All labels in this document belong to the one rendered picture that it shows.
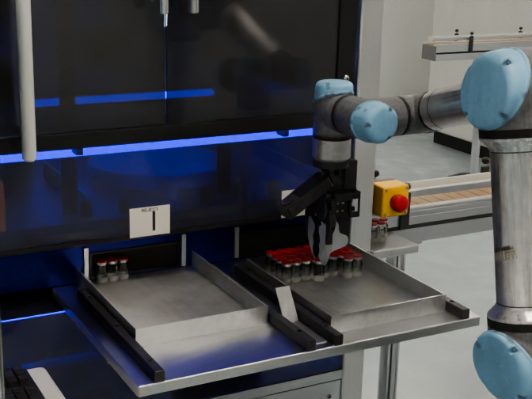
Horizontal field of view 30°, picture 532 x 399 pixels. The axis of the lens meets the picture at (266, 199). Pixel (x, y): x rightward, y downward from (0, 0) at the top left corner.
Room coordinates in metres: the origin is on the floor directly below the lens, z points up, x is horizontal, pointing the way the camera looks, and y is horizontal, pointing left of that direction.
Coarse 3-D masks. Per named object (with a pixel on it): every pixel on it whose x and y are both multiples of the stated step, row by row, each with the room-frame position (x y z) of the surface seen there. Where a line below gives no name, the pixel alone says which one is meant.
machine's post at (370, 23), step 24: (360, 0) 2.11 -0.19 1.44; (384, 0) 2.13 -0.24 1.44; (360, 24) 2.11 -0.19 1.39; (360, 48) 2.10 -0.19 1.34; (360, 72) 2.10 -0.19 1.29; (360, 96) 2.11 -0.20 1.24; (360, 144) 2.11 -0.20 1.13; (360, 168) 2.11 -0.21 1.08; (360, 216) 2.11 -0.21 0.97; (360, 240) 2.12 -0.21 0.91; (360, 360) 2.13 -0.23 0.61; (360, 384) 2.13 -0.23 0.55
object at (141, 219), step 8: (136, 208) 1.86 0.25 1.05; (144, 208) 1.87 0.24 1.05; (152, 208) 1.88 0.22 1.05; (160, 208) 1.88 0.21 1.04; (168, 208) 1.89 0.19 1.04; (136, 216) 1.86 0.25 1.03; (144, 216) 1.87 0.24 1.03; (152, 216) 1.88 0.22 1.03; (160, 216) 1.88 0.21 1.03; (168, 216) 1.89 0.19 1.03; (136, 224) 1.86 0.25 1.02; (144, 224) 1.87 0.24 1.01; (152, 224) 1.88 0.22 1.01; (160, 224) 1.88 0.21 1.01; (168, 224) 1.89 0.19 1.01; (136, 232) 1.86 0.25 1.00; (144, 232) 1.87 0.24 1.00; (152, 232) 1.88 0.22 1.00; (160, 232) 1.88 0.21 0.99; (168, 232) 1.89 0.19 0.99
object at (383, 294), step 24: (384, 264) 1.97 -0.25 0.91; (312, 288) 1.89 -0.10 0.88; (336, 288) 1.89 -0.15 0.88; (360, 288) 1.90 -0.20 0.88; (384, 288) 1.90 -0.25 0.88; (408, 288) 1.89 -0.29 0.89; (432, 288) 1.82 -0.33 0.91; (312, 312) 1.72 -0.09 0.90; (336, 312) 1.77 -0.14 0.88; (360, 312) 1.70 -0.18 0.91; (384, 312) 1.72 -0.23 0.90; (408, 312) 1.75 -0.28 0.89; (432, 312) 1.78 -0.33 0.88
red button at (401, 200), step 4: (396, 196) 2.13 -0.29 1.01; (400, 196) 2.13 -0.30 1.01; (404, 196) 2.13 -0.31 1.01; (392, 200) 2.13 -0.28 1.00; (396, 200) 2.12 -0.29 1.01; (400, 200) 2.12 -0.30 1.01; (404, 200) 2.13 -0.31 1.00; (392, 204) 2.13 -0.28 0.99; (396, 204) 2.12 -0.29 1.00; (400, 204) 2.12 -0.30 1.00; (404, 204) 2.13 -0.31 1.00; (408, 204) 2.14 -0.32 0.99; (392, 208) 2.13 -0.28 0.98; (396, 208) 2.12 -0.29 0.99; (400, 208) 2.12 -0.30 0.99; (404, 208) 2.13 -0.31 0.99; (400, 212) 2.13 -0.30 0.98
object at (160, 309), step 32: (192, 256) 2.00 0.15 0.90; (96, 288) 1.77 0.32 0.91; (128, 288) 1.86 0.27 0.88; (160, 288) 1.87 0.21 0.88; (192, 288) 1.87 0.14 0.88; (224, 288) 1.86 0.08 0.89; (128, 320) 1.62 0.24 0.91; (160, 320) 1.70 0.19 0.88; (192, 320) 1.64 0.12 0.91; (224, 320) 1.67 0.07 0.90; (256, 320) 1.70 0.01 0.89
